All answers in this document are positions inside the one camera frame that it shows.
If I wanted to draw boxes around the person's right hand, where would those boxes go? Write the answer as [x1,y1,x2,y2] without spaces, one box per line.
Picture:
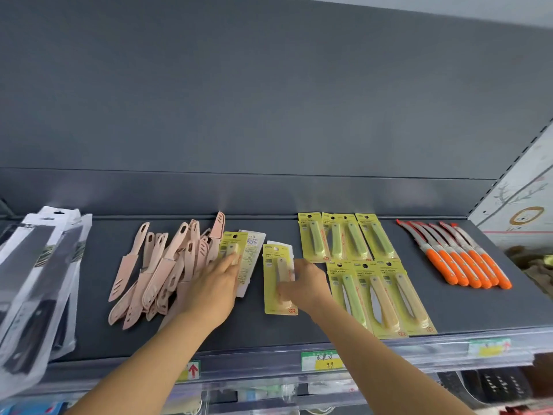
[276,259,334,318]

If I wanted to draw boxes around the person's left hand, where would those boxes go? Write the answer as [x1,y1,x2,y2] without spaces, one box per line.
[178,253,241,330]

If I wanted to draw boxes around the small yellow carded knife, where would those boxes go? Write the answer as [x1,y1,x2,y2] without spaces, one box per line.
[219,231,249,273]

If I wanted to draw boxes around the yellow carded beige fruit knife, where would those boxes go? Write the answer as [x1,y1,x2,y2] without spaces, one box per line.
[262,244,299,316]

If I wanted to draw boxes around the person's left forearm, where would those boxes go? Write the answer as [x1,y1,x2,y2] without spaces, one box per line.
[65,309,217,415]

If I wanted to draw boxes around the person's right forearm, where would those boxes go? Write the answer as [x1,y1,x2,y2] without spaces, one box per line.
[308,298,476,415]

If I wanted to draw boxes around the white backed knife card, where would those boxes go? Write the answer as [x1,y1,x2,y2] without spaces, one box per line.
[235,230,267,299]
[276,240,296,273]

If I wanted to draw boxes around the grey metal shelf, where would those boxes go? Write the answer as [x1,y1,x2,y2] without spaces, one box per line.
[0,167,553,385]

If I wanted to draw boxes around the pile of pink sheathed knives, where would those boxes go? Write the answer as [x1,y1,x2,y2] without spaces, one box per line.
[107,212,226,332]

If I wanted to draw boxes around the yellow green price label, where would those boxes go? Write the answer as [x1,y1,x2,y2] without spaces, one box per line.
[301,351,346,372]

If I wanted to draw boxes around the group of yellow knife cards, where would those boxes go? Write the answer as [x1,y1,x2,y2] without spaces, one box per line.
[298,212,438,340]

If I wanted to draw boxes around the red arrow shelf label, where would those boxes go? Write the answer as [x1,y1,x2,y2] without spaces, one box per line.
[176,361,201,382]

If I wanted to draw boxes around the black bagged kitchen knife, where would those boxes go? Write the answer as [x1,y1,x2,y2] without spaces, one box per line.
[0,224,59,400]
[48,213,93,361]
[26,206,84,363]

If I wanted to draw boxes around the black slotted kitchen utensil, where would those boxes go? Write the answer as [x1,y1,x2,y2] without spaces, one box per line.
[436,366,534,412]

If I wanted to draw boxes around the green brown goods pile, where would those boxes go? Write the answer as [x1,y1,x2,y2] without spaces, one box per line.
[505,245,553,294]

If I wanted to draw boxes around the clear plastic price rail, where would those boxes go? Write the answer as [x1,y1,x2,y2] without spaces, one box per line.
[39,326,553,385]

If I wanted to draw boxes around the row of orange handled knives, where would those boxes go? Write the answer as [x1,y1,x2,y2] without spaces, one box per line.
[396,219,513,290]

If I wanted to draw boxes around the white decorated wall panel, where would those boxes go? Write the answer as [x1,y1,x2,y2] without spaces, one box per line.
[468,118,553,251]

